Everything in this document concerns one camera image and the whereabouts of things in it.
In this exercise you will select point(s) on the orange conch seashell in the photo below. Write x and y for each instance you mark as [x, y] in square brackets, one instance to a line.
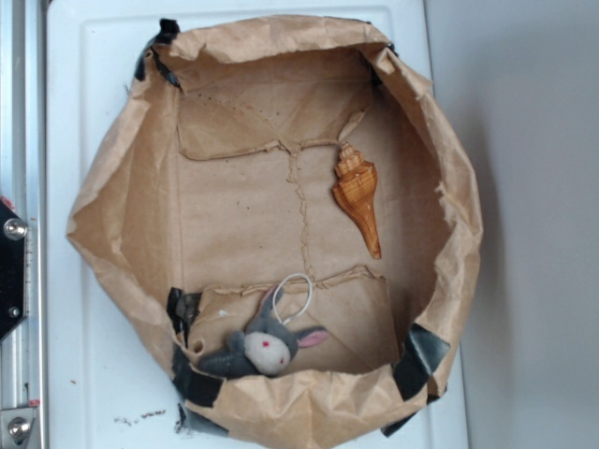
[354, 192]

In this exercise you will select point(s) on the brown paper bag tray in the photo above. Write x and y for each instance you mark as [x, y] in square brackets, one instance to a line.
[215, 183]

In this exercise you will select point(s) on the gray plush donkey toy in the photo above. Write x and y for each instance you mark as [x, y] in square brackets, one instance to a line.
[266, 346]

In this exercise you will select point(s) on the black metal bracket plate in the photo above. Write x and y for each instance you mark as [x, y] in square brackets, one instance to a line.
[14, 232]

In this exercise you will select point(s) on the aluminium frame rail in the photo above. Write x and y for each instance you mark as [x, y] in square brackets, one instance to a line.
[22, 377]

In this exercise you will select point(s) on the silver corner bracket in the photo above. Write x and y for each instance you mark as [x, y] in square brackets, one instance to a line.
[19, 428]

